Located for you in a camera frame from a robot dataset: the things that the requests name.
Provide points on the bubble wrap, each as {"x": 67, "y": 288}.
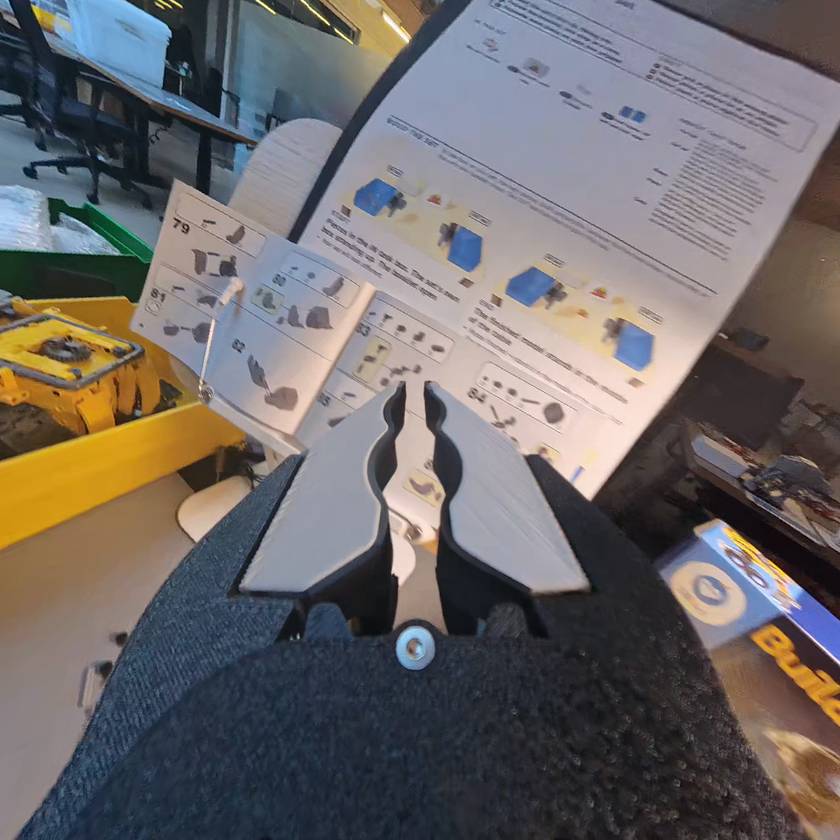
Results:
{"x": 26, "y": 216}

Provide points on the wooden office table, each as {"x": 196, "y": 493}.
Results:
{"x": 177, "y": 105}

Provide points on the yellow plastic bin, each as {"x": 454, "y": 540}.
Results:
{"x": 98, "y": 472}

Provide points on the white printed task sheet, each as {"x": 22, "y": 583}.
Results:
{"x": 558, "y": 164}

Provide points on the cluttered side table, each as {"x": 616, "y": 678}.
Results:
{"x": 774, "y": 479}

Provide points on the black backing board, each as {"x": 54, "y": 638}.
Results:
{"x": 375, "y": 111}

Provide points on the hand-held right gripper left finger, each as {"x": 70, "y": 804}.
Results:
{"x": 315, "y": 518}

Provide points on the white storage box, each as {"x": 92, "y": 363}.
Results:
{"x": 118, "y": 39}

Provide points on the green crate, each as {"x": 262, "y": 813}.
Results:
{"x": 79, "y": 269}

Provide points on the open instruction booklet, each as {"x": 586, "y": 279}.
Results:
{"x": 275, "y": 354}

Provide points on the blue robot kit box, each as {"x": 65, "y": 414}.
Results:
{"x": 754, "y": 623}

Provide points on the grey desk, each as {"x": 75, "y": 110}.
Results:
{"x": 79, "y": 590}

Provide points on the yellow tracked brick model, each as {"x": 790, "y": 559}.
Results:
{"x": 39, "y": 354}

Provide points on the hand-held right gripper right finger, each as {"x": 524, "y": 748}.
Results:
{"x": 512, "y": 518}

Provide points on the black office chair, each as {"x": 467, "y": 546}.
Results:
{"x": 72, "y": 118}

